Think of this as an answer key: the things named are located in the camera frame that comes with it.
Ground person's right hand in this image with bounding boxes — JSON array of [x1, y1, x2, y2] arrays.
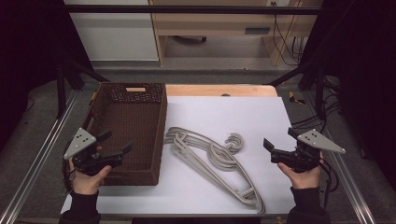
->
[[277, 154, 325, 190]]

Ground aluminium rail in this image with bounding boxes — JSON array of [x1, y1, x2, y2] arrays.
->
[[320, 129, 377, 224], [0, 90, 80, 224]]

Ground light wooden desk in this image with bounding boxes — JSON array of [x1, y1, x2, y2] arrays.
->
[[148, 0, 323, 67]]

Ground grey plastic hanger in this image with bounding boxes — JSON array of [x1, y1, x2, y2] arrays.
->
[[163, 126, 266, 217]]

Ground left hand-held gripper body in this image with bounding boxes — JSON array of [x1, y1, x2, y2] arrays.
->
[[64, 127, 124, 176]]

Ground black floor cables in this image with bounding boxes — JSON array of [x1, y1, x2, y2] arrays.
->
[[290, 76, 342, 133]]

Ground dark curtain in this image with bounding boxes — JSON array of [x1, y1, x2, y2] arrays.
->
[[0, 0, 94, 153], [307, 0, 396, 189]]

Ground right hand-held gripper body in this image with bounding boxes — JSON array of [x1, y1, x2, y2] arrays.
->
[[270, 129, 347, 174]]

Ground black metal crossbar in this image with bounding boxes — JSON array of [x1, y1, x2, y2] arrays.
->
[[64, 4, 325, 16]]

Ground brown woven basket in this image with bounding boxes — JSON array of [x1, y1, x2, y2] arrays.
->
[[81, 81, 168, 187]]

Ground yellow and black tool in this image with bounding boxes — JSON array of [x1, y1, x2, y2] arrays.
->
[[288, 91, 306, 105]]

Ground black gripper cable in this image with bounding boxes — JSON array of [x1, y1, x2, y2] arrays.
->
[[317, 157, 341, 210], [61, 148, 75, 196]]

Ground white cabinet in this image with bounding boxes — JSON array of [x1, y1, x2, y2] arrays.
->
[[64, 0, 161, 62]]

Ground dark drawer handle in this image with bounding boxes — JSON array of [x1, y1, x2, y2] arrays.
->
[[244, 26, 272, 35]]

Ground black metal stand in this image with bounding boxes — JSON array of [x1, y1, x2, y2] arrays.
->
[[269, 62, 327, 121], [55, 59, 110, 119]]

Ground person's left hand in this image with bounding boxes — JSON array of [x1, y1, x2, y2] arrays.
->
[[68, 158, 112, 196]]

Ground black cables behind desk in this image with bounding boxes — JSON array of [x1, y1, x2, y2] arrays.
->
[[273, 2, 305, 67]]

